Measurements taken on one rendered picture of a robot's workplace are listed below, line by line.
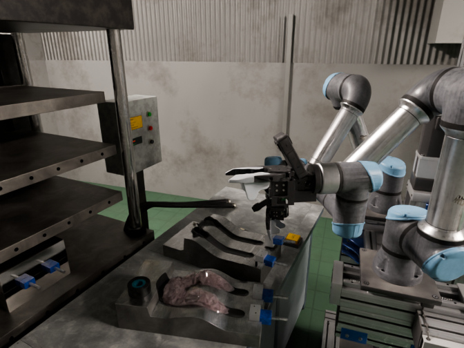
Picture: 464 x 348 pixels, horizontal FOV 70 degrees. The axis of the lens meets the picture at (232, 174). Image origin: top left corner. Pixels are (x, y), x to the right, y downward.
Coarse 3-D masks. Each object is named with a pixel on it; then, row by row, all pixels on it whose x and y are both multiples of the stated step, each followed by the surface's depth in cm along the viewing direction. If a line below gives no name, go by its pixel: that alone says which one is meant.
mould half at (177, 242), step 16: (192, 224) 174; (208, 224) 159; (224, 224) 162; (176, 240) 159; (192, 240) 146; (224, 240) 153; (176, 256) 154; (192, 256) 149; (208, 256) 145; (224, 256) 143; (240, 256) 143; (224, 272) 143; (240, 272) 139; (256, 272) 135
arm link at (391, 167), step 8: (384, 160) 145; (392, 160) 145; (400, 160) 146; (384, 168) 142; (392, 168) 140; (400, 168) 140; (384, 176) 143; (392, 176) 141; (400, 176) 141; (384, 184) 144; (392, 184) 143; (400, 184) 143; (392, 192) 144
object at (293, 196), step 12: (264, 168) 78; (276, 168) 76; (288, 168) 76; (312, 168) 77; (288, 180) 74; (300, 180) 76; (312, 180) 77; (276, 192) 76; (288, 192) 75; (300, 192) 77; (312, 192) 77; (276, 204) 75; (288, 204) 75
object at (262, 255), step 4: (260, 252) 140; (264, 252) 140; (256, 256) 138; (260, 256) 137; (264, 256) 138; (268, 256) 140; (272, 256) 140; (256, 260) 139; (260, 260) 138; (264, 260) 137; (268, 260) 137; (272, 260) 137; (268, 264) 137; (272, 264) 136; (280, 264) 137; (284, 264) 136
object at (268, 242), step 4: (268, 236) 146; (272, 236) 145; (276, 236) 148; (280, 236) 147; (268, 240) 147; (272, 240) 146; (276, 240) 145; (280, 240) 144; (284, 240) 145; (288, 240) 145; (268, 244) 147; (272, 244) 146; (280, 244) 145
